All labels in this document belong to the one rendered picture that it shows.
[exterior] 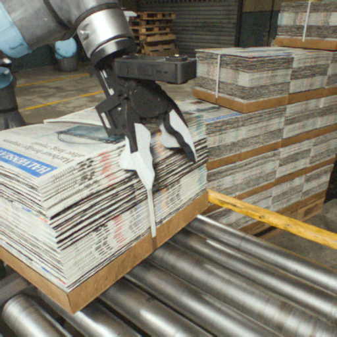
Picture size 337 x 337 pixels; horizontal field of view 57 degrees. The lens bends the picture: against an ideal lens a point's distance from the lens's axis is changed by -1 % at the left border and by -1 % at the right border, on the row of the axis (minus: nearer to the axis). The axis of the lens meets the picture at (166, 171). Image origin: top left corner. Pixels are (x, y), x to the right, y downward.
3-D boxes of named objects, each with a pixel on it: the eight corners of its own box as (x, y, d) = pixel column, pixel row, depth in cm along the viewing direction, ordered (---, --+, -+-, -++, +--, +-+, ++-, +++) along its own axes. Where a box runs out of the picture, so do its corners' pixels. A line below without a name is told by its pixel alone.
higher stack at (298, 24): (251, 199, 230) (278, 1, 172) (278, 188, 245) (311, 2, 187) (295, 226, 201) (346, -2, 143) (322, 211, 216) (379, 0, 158)
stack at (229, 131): (104, 259, 174) (87, 114, 136) (251, 199, 230) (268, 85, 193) (137, 307, 145) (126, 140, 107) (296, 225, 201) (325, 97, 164)
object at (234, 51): (193, 51, 155) (193, 49, 154) (235, 48, 168) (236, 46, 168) (247, 59, 127) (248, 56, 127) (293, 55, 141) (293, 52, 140)
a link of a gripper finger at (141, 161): (131, 195, 47) (127, 136, 49) (156, 188, 43) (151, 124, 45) (113, 194, 45) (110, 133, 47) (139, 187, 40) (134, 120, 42)
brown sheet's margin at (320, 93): (233, 89, 178) (234, 81, 177) (268, 84, 192) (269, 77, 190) (288, 103, 150) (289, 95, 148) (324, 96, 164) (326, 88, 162)
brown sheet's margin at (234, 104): (192, 96, 164) (192, 87, 162) (232, 89, 178) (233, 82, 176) (244, 113, 135) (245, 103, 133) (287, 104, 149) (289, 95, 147)
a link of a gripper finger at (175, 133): (181, 156, 56) (147, 120, 52) (206, 148, 52) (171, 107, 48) (175, 169, 54) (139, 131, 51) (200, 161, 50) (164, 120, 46)
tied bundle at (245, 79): (191, 97, 164) (193, 51, 154) (233, 91, 178) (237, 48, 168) (243, 114, 136) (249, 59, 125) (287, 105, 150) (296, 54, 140)
